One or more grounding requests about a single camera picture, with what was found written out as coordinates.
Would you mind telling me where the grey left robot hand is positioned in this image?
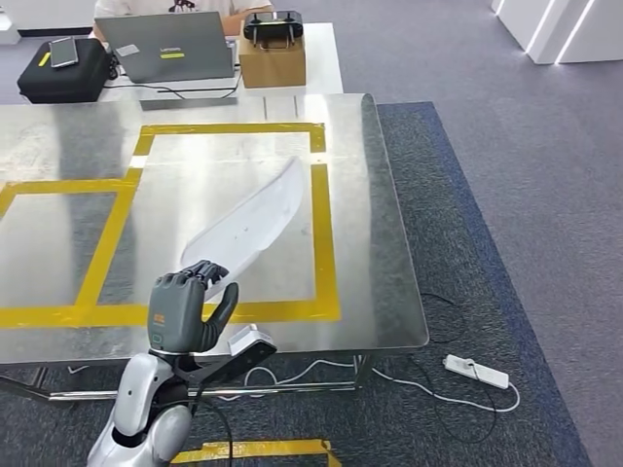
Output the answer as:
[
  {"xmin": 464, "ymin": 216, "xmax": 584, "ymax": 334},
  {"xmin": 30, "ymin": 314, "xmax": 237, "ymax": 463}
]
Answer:
[{"xmin": 147, "ymin": 259, "xmax": 240, "ymax": 354}]

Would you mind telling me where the white plastic car part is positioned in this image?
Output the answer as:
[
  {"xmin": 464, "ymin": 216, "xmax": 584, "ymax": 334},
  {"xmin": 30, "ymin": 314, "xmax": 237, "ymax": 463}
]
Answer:
[{"xmin": 180, "ymin": 156, "xmax": 305, "ymax": 305}]

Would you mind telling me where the yellow workbench tape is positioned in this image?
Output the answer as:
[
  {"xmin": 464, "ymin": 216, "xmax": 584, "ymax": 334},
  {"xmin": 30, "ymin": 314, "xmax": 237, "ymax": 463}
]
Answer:
[{"xmin": 0, "ymin": 122, "xmax": 341, "ymax": 330}]

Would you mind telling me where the steel workbench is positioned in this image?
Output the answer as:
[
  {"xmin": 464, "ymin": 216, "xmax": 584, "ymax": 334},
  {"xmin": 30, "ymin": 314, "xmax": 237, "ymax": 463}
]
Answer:
[{"xmin": 0, "ymin": 92, "xmax": 430, "ymax": 406}]

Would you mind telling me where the yellow floor tape square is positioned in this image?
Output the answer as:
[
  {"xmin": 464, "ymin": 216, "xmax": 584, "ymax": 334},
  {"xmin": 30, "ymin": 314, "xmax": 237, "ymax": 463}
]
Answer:
[{"xmin": 170, "ymin": 439, "xmax": 341, "ymax": 467}]

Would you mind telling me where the grey laptop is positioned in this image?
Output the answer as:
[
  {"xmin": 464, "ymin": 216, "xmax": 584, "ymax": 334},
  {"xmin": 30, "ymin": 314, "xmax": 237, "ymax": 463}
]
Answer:
[{"xmin": 95, "ymin": 11, "xmax": 237, "ymax": 85}]

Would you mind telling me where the black carrying case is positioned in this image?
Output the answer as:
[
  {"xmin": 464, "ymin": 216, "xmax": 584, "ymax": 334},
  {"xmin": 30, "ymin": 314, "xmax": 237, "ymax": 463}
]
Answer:
[{"xmin": 17, "ymin": 37, "xmax": 113, "ymax": 104}]

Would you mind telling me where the brown cardboard box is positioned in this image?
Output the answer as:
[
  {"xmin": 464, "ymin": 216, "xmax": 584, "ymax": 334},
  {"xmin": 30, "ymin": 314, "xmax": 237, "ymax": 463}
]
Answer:
[{"xmin": 237, "ymin": 32, "xmax": 308, "ymax": 90}]

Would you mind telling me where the white table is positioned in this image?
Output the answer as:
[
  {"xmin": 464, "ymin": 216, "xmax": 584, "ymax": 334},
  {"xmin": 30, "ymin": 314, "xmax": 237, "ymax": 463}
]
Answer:
[{"xmin": 90, "ymin": 22, "xmax": 344, "ymax": 111}]

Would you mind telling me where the black remote controller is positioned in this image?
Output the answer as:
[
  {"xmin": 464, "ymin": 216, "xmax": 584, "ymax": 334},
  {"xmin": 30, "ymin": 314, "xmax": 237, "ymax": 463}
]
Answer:
[{"xmin": 242, "ymin": 9, "xmax": 304, "ymax": 50}]

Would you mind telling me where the white power strip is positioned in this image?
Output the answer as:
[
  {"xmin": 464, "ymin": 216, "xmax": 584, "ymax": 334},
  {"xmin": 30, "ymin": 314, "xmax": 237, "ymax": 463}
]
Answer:
[{"xmin": 443, "ymin": 352, "xmax": 510, "ymax": 391}]

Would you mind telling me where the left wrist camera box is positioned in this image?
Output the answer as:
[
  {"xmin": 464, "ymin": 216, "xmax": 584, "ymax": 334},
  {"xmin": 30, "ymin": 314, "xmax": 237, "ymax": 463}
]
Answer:
[{"xmin": 175, "ymin": 324, "xmax": 278, "ymax": 388}]

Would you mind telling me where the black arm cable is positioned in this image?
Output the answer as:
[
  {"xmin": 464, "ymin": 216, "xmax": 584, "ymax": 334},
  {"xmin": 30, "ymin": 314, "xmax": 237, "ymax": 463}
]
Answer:
[{"xmin": 194, "ymin": 399, "xmax": 234, "ymax": 467}]

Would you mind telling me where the white floor cable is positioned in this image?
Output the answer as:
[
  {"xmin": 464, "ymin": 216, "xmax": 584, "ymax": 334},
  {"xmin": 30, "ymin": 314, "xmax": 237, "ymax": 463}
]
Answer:
[{"xmin": 214, "ymin": 357, "xmax": 521, "ymax": 413}]

